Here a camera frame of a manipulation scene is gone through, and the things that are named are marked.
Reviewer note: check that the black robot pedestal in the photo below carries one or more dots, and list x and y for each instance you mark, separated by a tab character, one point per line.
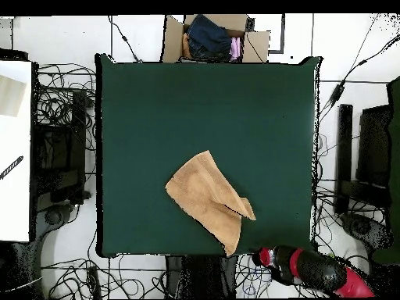
200	278

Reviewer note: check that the beige paper sheet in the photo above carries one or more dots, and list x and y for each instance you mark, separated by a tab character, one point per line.
11	97

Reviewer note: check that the white desk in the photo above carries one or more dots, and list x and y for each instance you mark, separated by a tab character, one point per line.
15	203

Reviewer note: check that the dark green table cloth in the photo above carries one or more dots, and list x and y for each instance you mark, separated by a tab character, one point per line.
140	125

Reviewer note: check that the dark blue jeans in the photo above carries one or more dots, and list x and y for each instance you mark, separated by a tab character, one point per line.
207	37

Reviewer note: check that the black flat device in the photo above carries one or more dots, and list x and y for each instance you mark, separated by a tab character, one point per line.
12	55

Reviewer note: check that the black metal frame piece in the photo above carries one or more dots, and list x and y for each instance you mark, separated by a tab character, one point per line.
282	31

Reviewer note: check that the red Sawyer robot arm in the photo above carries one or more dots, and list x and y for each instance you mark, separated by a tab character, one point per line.
315	268

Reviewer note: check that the tan terry towel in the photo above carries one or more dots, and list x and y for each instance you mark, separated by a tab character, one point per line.
203	193

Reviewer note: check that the pink garment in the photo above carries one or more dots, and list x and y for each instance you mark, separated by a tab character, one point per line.
235	48

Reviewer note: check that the open cardboard box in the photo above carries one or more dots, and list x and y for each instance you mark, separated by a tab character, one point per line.
172	40

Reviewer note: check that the tan garment in box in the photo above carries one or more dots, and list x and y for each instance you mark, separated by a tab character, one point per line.
186	47

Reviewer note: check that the black power strip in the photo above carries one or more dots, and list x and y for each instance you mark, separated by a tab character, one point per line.
93	281

